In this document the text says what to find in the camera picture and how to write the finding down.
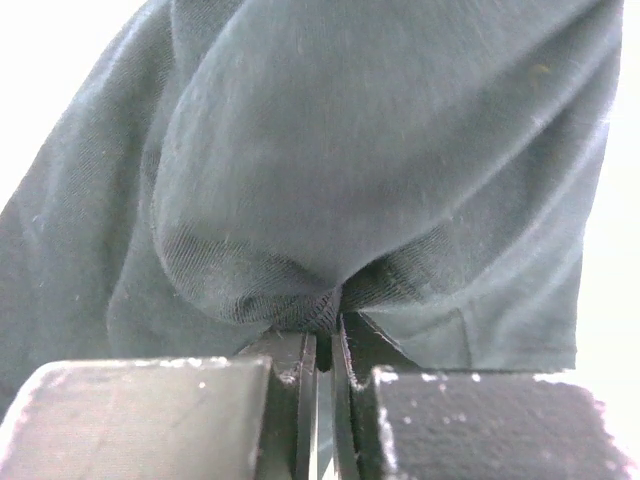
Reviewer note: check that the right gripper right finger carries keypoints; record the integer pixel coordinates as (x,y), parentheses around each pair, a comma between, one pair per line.
(396,420)

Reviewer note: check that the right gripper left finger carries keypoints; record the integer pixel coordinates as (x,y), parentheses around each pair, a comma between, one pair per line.
(252,416)

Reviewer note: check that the black t-shirt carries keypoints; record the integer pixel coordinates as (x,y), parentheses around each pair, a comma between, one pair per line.
(229,167)

